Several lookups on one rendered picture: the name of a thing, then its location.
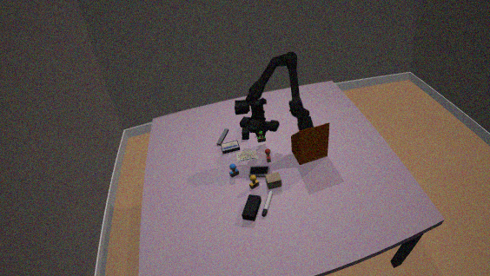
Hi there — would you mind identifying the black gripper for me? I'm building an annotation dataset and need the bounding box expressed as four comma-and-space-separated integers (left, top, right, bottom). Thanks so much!
240, 110, 280, 138

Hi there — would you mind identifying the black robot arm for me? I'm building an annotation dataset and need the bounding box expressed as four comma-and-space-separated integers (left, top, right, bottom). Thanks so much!
235, 51, 314, 134

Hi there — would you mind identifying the white marker pen with black cap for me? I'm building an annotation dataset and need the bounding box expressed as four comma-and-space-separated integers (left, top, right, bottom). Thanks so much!
262, 191, 273, 217

